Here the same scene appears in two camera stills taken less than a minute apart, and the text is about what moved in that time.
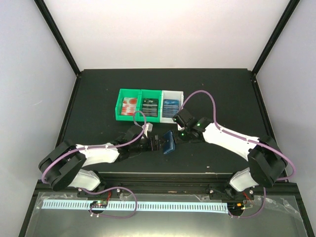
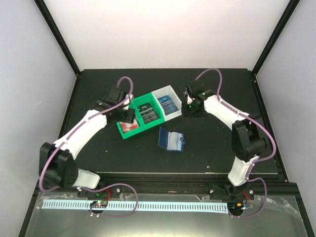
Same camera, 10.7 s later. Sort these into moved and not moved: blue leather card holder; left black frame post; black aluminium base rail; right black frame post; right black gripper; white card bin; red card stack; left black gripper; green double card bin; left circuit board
Moved: green double card bin; blue leather card holder; left black gripper; white card bin; red card stack; right black gripper
Not moved: right black frame post; left black frame post; black aluminium base rail; left circuit board
